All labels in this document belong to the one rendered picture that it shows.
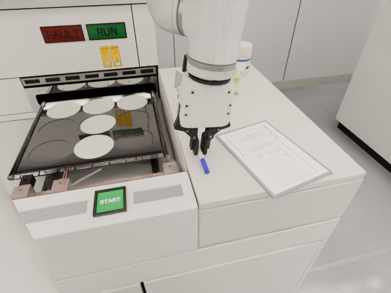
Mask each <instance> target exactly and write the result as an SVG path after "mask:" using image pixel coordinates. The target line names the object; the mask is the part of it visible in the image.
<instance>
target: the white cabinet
mask: <svg viewBox="0 0 391 293"><path fill-rule="evenodd" d="M339 220H340V217H334V218H331V219H326V220H321V221H316V222H313V223H308V224H303V225H299V226H294V227H289V228H284V229H281V230H276V231H271V232H268V233H263V234H258V235H253V236H249V237H244V238H239V239H236V240H231V241H226V242H221V243H218V244H213V245H208V246H203V247H199V246H198V250H196V251H191V252H186V253H181V254H178V255H173V256H168V257H165V258H160V259H155V260H150V261H147V262H142V263H137V264H133V265H128V266H123V267H118V268H115V269H110V270H106V271H101V272H97V273H92V274H87V275H84V276H79V277H74V278H69V279H65V280H61V281H56V283H57V285H58V287H59V289H60V291H61V293H296V292H297V290H298V289H299V287H300V285H301V283H302V282H303V280H304V279H305V277H306V275H307V274H308V272H309V270H310V268H311V267H312V265H313V264H314V262H315V260H316V259H317V257H318V255H319V254H320V252H321V251H322V248H323V247H324V245H325V244H326V242H327V240H328V238H329V237H330V235H331V233H332V232H333V230H334V229H335V227H336V225H337V224H338V222H339Z"/></svg>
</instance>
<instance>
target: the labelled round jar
mask: <svg viewBox="0 0 391 293"><path fill-rule="evenodd" d="M252 48H253V45H252V43H250V42H247V41H241V44H240V49H239V54H238V58H237V63H236V66H238V67H239V72H240V75H241V76H243V75H246V74H248V73H249V69H250V62H251V51H252Z"/></svg>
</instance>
